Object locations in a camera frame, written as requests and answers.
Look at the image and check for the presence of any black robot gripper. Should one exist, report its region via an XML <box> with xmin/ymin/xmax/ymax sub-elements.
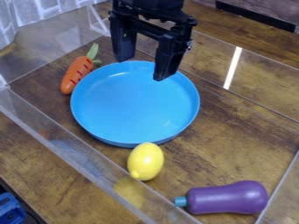
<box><xmin>110</xmin><ymin>0</ymin><xmax>198</xmax><ymax>81</ymax></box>

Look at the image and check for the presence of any blue round tray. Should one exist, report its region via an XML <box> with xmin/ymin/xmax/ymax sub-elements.
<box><xmin>70</xmin><ymin>60</ymin><xmax>202</xmax><ymax>148</ymax></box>

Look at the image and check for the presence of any yellow toy lemon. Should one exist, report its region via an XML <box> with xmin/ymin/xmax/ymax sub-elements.
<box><xmin>127</xmin><ymin>142</ymin><xmax>165</xmax><ymax>181</ymax></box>

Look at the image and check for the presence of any orange toy carrot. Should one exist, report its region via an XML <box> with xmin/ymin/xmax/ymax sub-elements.
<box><xmin>61</xmin><ymin>43</ymin><xmax>102</xmax><ymax>95</ymax></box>

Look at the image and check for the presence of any purple toy eggplant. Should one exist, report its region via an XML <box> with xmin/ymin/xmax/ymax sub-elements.
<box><xmin>174</xmin><ymin>180</ymin><xmax>269</xmax><ymax>214</ymax></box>

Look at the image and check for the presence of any blue object at corner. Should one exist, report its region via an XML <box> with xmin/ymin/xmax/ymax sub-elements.
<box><xmin>0</xmin><ymin>192</ymin><xmax>27</xmax><ymax>224</ymax></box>

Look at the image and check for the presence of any clear acrylic enclosure wall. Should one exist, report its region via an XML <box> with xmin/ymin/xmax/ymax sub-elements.
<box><xmin>0</xmin><ymin>0</ymin><xmax>299</xmax><ymax>224</ymax></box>

